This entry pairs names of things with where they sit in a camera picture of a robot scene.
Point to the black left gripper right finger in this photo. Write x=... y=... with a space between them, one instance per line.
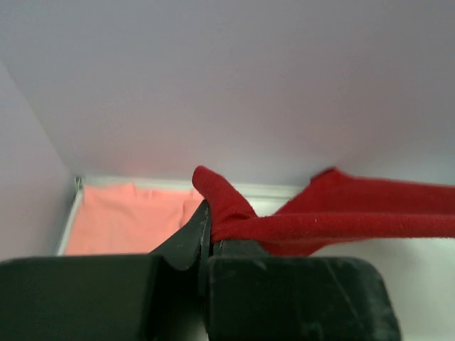
x=253 y=295

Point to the folded pink t-shirt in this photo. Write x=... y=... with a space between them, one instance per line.
x=125 y=219

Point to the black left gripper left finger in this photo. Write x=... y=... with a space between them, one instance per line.
x=151 y=296

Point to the red t-shirt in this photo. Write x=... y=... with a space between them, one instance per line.
x=334 y=208

